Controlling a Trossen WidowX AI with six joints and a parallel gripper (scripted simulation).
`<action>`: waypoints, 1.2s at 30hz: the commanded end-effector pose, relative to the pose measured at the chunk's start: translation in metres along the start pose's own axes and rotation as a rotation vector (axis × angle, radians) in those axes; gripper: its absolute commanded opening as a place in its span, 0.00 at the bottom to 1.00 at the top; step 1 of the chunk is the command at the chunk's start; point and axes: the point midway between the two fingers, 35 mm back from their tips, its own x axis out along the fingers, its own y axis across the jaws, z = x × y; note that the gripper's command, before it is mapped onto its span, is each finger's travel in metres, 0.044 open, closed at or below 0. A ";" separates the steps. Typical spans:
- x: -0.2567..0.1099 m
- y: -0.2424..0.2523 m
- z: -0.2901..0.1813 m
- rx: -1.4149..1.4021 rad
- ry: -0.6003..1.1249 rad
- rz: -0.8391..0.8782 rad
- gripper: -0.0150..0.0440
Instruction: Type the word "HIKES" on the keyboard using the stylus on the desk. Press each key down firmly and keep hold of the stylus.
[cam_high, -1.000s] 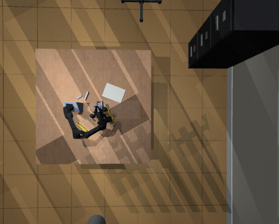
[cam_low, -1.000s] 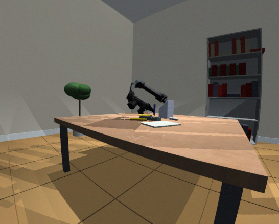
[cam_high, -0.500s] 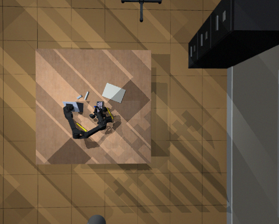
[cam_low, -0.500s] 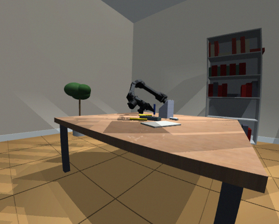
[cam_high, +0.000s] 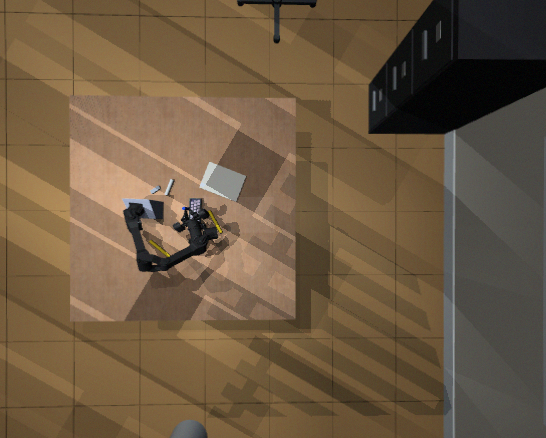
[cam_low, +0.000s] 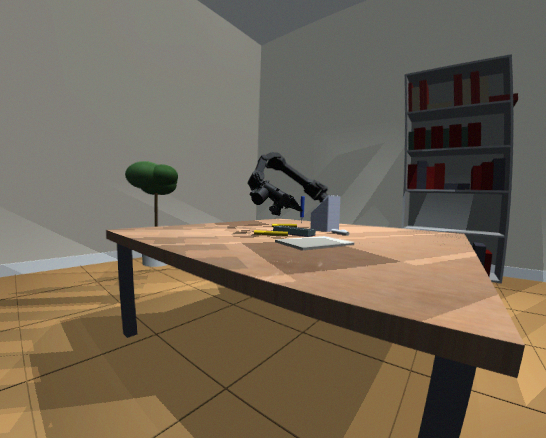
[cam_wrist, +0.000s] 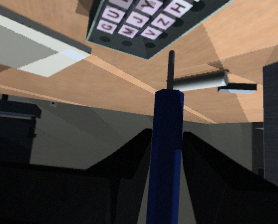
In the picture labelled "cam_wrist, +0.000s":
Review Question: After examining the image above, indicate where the dark grey keyboard with keys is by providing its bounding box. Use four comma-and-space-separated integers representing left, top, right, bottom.
85, 0, 235, 61

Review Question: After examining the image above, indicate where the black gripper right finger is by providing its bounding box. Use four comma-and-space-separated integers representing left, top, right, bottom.
182, 131, 278, 224

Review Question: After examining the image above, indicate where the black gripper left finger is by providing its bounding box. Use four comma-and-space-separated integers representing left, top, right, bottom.
0, 128, 152, 224

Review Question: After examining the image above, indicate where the blue stylus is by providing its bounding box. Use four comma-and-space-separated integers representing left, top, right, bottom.
146, 50, 184, 224

